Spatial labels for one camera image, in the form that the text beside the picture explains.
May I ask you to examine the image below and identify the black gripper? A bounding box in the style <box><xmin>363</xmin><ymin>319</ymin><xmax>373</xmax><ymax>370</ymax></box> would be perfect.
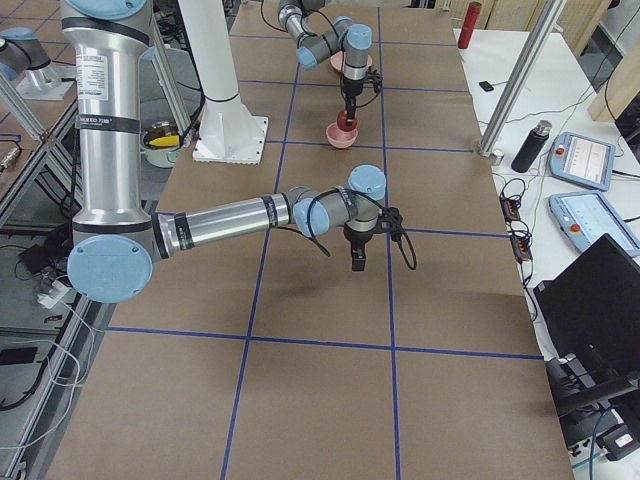
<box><xmin>341</xmin><ymin>76</ymin><xmax>363</xmax><ymax>127</ymax></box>
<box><xmin>343</xmin><ymin>219</ymin><xmax>377</xmax><ymax>272</ymax></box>

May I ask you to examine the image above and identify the red apple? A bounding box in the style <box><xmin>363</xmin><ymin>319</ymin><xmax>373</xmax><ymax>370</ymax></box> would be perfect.
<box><xmin>336</xmin><ymin>110</ymin><xmax>358</xmax><ymax>132</ymax></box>

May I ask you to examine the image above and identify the pink bowl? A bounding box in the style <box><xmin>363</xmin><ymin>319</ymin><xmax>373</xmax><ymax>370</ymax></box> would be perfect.
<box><xmin>325</xmin><ymin>122</ymin><xmax>359</xmax><ymax>149</ymax></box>

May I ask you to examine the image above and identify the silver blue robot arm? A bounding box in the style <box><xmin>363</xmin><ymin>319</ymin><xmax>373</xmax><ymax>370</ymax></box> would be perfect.
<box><xmin>261</xmin><ymin>1</ymin><xmax>383</xmax><ymax>132</ymax></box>
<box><xmin>61</xmin><ymin>1</ymin><xmax>386</xmax><ymax>304</ymax></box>

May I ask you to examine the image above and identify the pink plate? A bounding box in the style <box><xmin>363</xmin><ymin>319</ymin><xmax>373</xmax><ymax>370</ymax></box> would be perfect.
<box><xmin>330</xmin><ymin>51</ymin><xmax>373</xmax><ymax>74</ymax></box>

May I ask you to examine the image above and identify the small black device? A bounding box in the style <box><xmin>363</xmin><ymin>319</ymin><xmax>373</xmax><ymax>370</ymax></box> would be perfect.
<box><xmin>479</xmin><ymin>81</ymin><xmax>495</xmax><ymax>92</ymax></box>

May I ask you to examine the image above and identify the red thermos bottle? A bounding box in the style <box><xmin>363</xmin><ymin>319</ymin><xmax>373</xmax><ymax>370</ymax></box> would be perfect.
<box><xmin>457</xmin><ymin>1</ymin><xmax>482</xmax><ymax>50</ymax></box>

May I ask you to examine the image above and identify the orange black usb hub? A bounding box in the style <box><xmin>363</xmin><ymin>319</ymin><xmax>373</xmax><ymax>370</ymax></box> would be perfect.
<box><xmin>499</xmin><ymin>196</ymin><xmax>521</xmax><ymax>222</ymax></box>

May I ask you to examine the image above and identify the black water bottle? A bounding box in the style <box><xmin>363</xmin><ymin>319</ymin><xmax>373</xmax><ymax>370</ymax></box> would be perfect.
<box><xmin>511</xmin><ymin>120</ymin><xmax>552</xmax><ymax>173</ymax></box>

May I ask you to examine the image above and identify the white enamel pot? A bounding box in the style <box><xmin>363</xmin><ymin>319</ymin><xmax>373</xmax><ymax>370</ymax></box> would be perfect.
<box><xmin>140</xmin><ymin>121</ymin><xmax>181</xmax><ymax>169</ymax></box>

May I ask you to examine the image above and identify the lower blue teach pendant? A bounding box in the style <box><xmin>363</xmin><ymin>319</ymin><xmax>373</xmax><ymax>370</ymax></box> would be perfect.
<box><xmin>548</xmin><ymin>191</ymin><xmax>639</xmax><ymax>257</ymax></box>

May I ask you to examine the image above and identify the blue teach pendant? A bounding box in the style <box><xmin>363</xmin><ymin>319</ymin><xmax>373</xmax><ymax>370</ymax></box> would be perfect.
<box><xmin>548</xmin><ymin>132</ymin><xmax>616</xmax><ymax>191</ymax></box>
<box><xmin>548</xmin><ymin>191</ymin><xmax>639</xmax><ymax>257</ymax></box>

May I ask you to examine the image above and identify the upper blue teach pendant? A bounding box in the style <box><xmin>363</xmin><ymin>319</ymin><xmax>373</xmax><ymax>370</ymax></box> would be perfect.
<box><xmin>548</xmin><ymin>132</ymin><xmax>616</xmax><ymax>191</ymax></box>

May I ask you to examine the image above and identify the black laptop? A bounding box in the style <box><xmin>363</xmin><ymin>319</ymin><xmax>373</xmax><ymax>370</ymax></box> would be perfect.
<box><xmin>534</xmin><ymin>234</ymin><xmax>639</xmax><ymax>370</ymax></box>

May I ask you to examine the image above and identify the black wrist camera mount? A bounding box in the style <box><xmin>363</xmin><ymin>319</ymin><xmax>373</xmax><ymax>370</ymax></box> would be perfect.
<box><xmin>362</xmin><ymin>67</ymin><xmax>383</xmax><ymax>94</ymax></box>
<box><xmin>376</xmin><ymin>207</ymin><xmax>404</xmax><ymax>244</ymax></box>

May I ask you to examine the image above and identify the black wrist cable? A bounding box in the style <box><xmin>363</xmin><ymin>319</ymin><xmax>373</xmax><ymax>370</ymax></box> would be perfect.
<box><xmin>304</xmin><ymin>188</ymin><xmax>418</xmax><ymax>272</ymax></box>

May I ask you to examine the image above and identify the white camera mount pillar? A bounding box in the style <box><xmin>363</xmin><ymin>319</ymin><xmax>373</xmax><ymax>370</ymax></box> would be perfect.
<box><xmin>179</xmin><ymin>0</ymin><xmax>269</xmax><ymax>165</ymax></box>

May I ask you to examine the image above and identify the aluminium frame post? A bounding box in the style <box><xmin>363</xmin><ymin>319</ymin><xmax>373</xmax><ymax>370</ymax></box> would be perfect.
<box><xmin>477</xmin><ymin>0</ymin><xmax>567</xmax><ymax>157</ymax></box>

